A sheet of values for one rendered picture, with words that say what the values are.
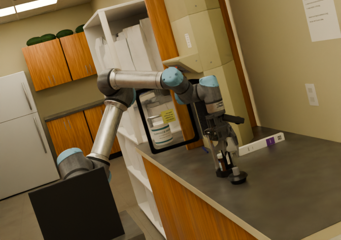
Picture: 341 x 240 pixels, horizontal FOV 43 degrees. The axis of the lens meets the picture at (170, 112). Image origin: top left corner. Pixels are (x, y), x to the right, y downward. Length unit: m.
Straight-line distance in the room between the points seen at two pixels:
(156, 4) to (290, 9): 0.80
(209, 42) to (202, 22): 0.11
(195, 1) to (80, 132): 5.17
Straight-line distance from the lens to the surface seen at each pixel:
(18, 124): 7.05
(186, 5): 2.29
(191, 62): 2.27
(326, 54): 2.11
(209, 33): 2.32
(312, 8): 2.12
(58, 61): 7.37
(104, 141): 1.99
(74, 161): 1.84
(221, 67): 2.33
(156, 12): 2.62
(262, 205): 1.67
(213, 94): 1.80
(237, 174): 1.93
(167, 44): 2.62
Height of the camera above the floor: 1.60
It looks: 9 degrees down
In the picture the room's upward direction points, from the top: 16 degrees counter-clockwise
